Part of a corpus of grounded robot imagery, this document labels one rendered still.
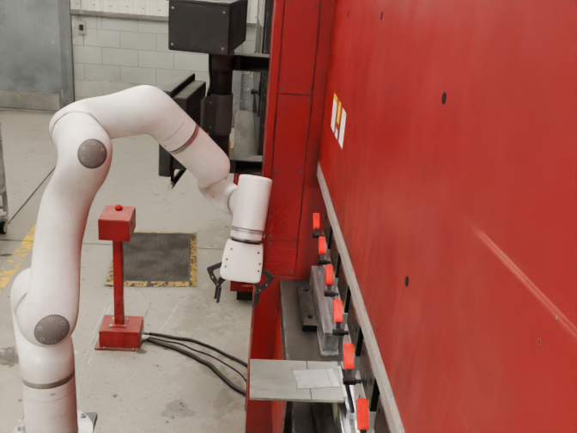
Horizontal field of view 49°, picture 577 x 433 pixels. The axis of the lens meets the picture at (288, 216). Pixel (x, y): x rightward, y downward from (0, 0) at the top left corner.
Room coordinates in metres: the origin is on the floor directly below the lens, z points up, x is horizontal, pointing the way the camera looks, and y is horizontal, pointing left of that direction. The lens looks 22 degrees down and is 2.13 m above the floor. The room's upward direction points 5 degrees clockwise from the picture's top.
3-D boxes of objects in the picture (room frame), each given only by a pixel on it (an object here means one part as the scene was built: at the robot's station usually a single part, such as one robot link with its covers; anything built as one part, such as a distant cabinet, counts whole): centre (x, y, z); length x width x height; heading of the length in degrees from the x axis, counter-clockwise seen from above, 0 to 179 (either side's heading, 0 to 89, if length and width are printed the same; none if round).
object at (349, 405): (1.52, -0.21, 0.98); 0.20 x 0.03 x 0.03; 5
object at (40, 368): (1.26, 0.54, 1.30); 0.19 x 0.12 x 0.24; 31
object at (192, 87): (2.72, 0.49, 1.42); 0.45 x 0.12 x 0.36; 178
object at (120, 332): (3.12, 0.90, 0.41); 0.25 x 0.20 x 0.83; 95
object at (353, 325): (1.38, -0.22, 1.26); 0.15 x 0.09 x 0.17; 5
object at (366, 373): (1.18, -0.24, 1.26); 0.15 x 0.09 x 0.17; 5
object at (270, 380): (1.54, -0.06, 1.00); 0.26 x 0.18 x 0.01; 95
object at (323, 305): (2.10, -0.16, 0.92); 0.50 x 0.06 x 0.10; 5
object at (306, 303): (2.15, -0.10, 0.89); 0.30 x 0.05 x 0.03; 5
